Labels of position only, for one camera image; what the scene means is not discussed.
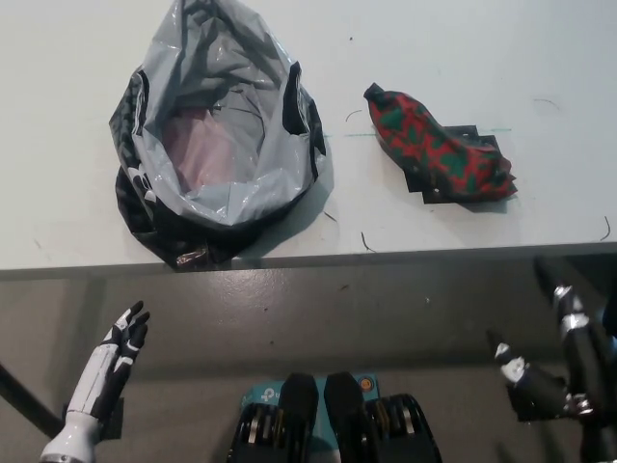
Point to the red green coffee bean bag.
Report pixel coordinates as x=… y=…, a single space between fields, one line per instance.
x=434 y=144

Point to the black and white right hand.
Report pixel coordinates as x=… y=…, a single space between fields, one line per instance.
x=573 y=337

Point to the white and black left hand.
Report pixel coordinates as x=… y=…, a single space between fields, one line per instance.
x=99 y=366

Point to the black table leg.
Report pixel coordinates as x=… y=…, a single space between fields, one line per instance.
x=29 y=398

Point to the black plastic bag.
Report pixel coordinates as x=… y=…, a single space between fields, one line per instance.
x=217 y=144

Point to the black tape patch on table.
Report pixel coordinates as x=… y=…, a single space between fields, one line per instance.
x=474 y=135

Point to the teal box on robot body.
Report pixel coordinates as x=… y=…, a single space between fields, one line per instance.
x=262 y=393

